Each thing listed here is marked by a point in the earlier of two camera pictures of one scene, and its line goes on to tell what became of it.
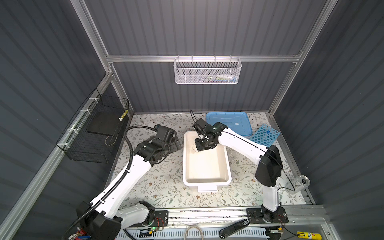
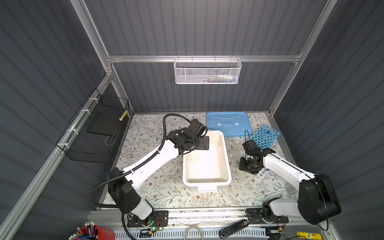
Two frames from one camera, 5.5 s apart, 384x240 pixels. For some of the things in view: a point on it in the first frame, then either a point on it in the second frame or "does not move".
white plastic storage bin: x=207 y=169 does not move
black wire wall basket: x=91 y=135 does not move
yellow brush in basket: x=123 y=115 does not move
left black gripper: x=175 y=144 to x=201 y=141
